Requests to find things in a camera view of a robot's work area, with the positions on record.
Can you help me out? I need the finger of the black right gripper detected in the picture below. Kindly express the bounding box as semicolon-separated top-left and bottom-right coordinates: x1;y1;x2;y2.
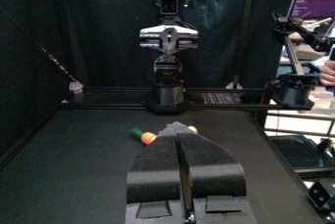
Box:
158;27;172;56
169;27;181;56

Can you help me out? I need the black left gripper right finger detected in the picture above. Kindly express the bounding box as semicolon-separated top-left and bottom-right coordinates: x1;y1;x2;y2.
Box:
176;132;259;224

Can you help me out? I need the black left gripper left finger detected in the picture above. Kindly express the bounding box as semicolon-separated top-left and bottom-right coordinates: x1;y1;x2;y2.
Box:
125;134;189;224

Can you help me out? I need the person's hand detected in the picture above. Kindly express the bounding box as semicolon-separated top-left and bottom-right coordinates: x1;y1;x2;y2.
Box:
319;59;335;87

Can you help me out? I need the orange toy carrot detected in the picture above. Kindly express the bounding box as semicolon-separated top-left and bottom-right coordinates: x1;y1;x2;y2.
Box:
129;127;158;146

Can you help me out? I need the black chair seat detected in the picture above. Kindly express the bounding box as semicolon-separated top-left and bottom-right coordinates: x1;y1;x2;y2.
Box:
268;134;335;179

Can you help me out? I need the black connector box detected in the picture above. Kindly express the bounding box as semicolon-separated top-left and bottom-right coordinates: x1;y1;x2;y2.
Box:
307;179;335;214

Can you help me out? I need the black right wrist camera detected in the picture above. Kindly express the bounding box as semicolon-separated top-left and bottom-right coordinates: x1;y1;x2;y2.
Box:
158;0;181;16

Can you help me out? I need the black frame post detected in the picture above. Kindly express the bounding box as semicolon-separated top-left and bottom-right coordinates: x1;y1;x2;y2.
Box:
232;0;258;87

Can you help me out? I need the white corner bracket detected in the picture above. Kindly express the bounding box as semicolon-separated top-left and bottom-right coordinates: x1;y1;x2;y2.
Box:
225;81;246;91
69;80;85;94

